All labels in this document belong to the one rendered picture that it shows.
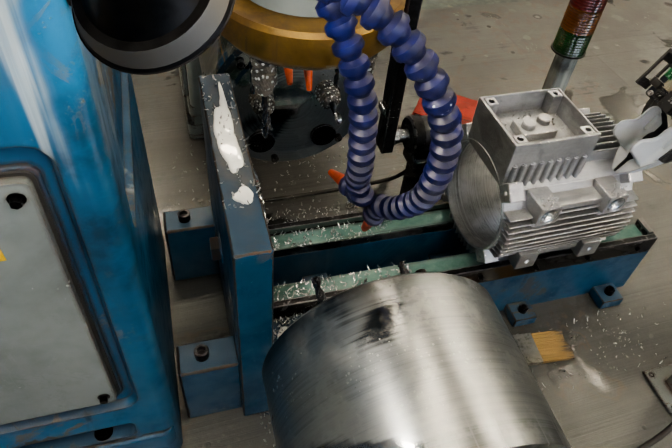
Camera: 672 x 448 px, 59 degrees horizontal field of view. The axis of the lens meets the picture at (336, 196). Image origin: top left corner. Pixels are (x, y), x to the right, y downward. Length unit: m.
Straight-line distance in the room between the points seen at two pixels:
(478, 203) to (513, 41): 0.81
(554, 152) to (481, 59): 0.81
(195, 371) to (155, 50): 0.56
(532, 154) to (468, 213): 0.20
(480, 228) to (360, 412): 0.48
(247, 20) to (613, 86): 1.22
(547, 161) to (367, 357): 0.39
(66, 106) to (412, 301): 0.31
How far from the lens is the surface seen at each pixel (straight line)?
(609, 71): 1.67
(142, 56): 0.25
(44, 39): 0.37
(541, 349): 0.98
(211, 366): 0.76
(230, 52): 0.86
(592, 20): 1.15
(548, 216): 0.79
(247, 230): 0.58
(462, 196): 0.92
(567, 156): 0.80
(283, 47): 0.50
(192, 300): 0.96
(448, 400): 0.48
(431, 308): 0.52
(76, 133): 0.41
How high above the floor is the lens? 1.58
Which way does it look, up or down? 45 degrees down
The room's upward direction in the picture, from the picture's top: 6 degrees clockwise
